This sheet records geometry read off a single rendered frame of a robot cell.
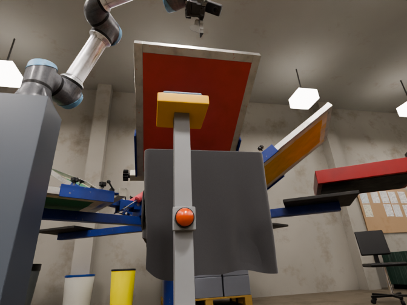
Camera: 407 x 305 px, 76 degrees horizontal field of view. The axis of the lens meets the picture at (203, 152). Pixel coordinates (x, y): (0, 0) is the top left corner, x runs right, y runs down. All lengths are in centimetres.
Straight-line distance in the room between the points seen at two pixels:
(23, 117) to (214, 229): 81
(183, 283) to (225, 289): 390
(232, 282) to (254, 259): 357
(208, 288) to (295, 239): 261
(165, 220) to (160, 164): 19
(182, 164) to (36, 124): 68
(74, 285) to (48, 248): 110
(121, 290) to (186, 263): 388
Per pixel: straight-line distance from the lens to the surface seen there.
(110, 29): 155
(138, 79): 131
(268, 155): 185
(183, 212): 55
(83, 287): 493
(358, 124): 864
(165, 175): 91
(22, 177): 108
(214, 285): 443
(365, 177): 190
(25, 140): 114
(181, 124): 68
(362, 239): 505
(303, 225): 645
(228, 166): 96
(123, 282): 444
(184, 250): 58
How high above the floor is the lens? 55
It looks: 24 degrees up
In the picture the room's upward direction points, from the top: 3 degrees counter-clockwise
